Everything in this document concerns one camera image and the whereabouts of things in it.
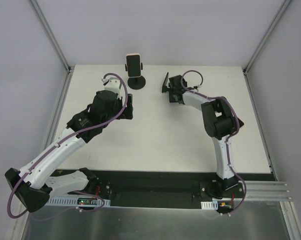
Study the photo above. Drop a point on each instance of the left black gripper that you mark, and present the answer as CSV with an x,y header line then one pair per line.
x,y
128,107

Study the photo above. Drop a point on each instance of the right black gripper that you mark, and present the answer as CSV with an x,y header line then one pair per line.
x,y
171,88

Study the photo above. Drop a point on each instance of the round base black phone stand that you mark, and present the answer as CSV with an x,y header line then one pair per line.
x,y
135,82

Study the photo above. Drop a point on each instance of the pink case smartphone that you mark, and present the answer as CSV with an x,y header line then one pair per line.
x,y
133,65

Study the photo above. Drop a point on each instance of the folding black phone stand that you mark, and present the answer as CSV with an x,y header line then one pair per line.
x,y
165,88

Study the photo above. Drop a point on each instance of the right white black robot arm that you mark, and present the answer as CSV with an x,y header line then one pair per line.
x,y
220,123

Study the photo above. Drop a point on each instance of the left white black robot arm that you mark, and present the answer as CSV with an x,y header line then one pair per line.
x,y
33,184

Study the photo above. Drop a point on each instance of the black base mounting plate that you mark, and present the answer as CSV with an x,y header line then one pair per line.
x,y
166,190

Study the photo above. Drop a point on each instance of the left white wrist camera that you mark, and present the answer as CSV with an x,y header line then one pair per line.
x,y
112,84

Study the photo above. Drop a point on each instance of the left white cable duct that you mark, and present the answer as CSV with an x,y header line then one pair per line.
x,y
77,201

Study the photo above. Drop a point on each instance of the white cable duct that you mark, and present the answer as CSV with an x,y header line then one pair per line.
x,y
209,205
77,201

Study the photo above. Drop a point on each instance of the right white cable duct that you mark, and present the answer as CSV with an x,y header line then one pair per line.
x,y
209,205

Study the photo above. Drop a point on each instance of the left aluminium frame post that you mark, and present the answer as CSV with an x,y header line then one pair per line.
x,y
49,34

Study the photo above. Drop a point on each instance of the aluminium frame post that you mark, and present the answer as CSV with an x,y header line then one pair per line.
x,y
49,34
267,34

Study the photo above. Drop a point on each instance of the aluminium extrusion rail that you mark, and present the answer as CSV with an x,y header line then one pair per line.
x,y
268,191

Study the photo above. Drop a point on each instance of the right aluminium frame post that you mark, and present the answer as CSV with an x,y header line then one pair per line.
x,y
267,34

